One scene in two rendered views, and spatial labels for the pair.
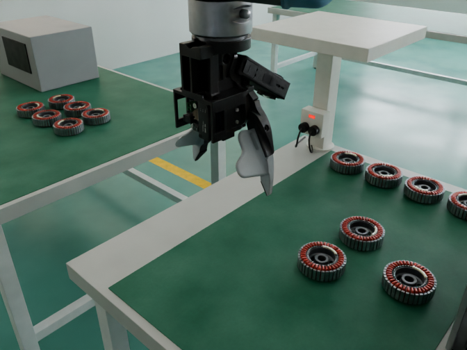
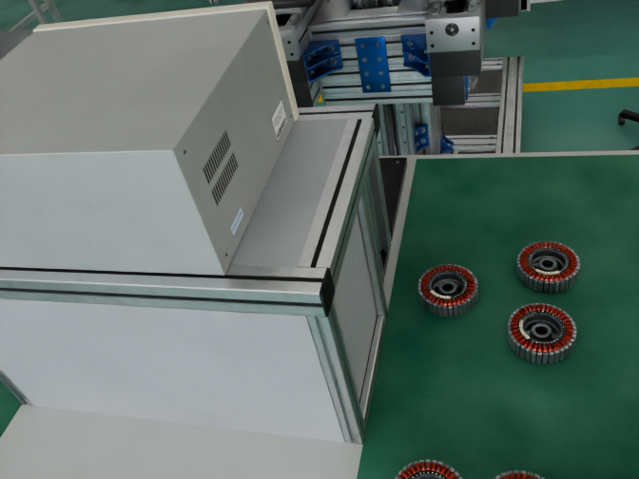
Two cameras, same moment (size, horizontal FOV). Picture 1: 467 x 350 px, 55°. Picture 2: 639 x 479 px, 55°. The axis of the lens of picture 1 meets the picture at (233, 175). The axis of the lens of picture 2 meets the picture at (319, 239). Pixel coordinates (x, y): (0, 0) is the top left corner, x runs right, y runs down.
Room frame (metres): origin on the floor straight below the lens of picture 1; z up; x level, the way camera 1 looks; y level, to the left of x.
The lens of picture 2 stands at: (1.42, -0.86, 1.66)
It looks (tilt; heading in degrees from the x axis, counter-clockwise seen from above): 41 degrees down; 160
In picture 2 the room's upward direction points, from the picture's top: 14 degrees counter-clockwise
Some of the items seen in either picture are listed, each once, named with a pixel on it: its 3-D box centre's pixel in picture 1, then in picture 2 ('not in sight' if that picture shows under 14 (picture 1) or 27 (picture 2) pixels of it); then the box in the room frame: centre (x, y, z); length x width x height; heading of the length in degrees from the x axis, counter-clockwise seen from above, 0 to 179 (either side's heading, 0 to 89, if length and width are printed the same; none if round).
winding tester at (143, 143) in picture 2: not in sight; (120, 132); (0.52, -0.81, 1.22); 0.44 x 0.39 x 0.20; 48
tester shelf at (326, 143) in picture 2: not in sight; (157, 195); (0.53, -0.80, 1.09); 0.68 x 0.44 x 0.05; 48
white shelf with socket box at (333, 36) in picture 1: (331, 102); not in sight; (1.33, -0.30, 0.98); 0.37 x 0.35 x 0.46; 48
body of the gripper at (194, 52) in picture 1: (217, 85); not in sight; (0.54, 0.02, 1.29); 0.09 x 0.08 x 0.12; 136
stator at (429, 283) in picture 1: (408, 281); (448, 290); (0.76, -0.39, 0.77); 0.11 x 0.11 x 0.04
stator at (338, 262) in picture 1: (321, 260); (547, 266); (0.83, -0.21, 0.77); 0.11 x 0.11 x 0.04
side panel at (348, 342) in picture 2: not in sight; (355, 314); (0.81, -0.61, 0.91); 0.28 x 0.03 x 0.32; 138
